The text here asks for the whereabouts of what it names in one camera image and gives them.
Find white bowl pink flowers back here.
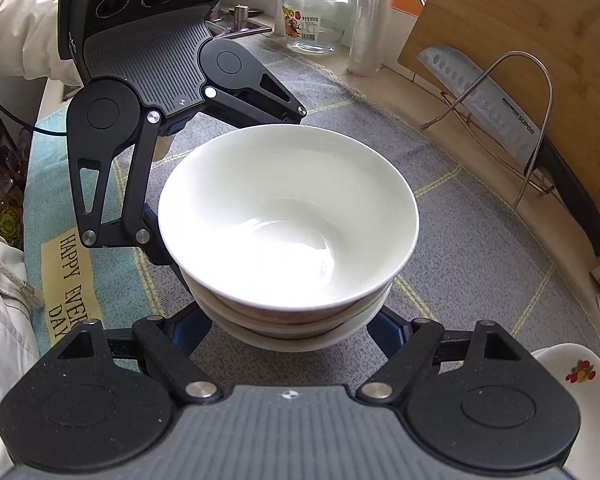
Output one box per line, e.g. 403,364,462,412
194,299,389,354

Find white bowl pink flowers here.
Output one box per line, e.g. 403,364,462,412
181,270,391,334
194,299,389,354

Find white bowl pink flowers front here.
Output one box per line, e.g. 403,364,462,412
181,270,391,334

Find plain white bowl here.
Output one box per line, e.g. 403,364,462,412
158,125,419,311

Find white plate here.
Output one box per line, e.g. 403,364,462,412
532,344,600,479

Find glass jar green lid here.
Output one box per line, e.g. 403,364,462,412
282,0,353,56

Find white jacket sleeve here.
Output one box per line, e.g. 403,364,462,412
0,0,81,86

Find grey blue checked towel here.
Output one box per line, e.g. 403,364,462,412
23,36,600,390

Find tall plastic wrap roll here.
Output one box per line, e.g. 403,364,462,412
347,0,391,77

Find steel cleaver knife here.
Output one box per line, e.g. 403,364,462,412
417,46,600,258

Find bamboo cutting board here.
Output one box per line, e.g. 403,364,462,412
396,0,600,261

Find wire knife rack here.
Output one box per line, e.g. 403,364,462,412
417,46,550,203

